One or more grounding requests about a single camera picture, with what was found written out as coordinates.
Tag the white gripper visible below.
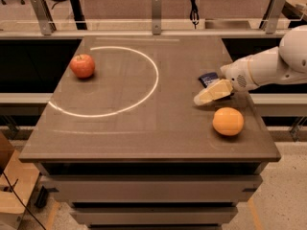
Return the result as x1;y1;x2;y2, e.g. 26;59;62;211
194;56;258;105

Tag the blue rxbar blueberry wrapper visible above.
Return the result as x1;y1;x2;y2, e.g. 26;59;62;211
199;72;219;88

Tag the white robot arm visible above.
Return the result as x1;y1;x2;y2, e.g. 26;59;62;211
194;25;307;105

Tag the red apple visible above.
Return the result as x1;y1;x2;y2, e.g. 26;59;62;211
69;54;95;79

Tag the orange fruit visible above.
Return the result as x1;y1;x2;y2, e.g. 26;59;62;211
212;107;244;136

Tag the grey drawer cabinet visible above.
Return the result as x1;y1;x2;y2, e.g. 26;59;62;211
41;174;262;230

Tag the cardboard box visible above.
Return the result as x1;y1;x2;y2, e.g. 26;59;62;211
0;133;39;230

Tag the metal rail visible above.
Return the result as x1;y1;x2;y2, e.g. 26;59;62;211
0;29;288;38

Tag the black hanging cable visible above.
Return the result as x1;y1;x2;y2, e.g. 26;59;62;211
187;0;201;30

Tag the right metal bracket post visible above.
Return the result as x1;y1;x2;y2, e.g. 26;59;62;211
263;0;286;35

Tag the metal bracket post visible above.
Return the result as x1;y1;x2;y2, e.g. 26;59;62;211
30;0;56;35
152;0;162;35
263;0;286;35

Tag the middle metal bracket post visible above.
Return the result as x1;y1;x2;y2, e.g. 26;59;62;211
152;0;162;35

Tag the left metal bracket post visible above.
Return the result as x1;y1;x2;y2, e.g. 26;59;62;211
30;0;56;35

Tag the black floor cable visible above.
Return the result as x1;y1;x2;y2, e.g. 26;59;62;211
0;166;48;230

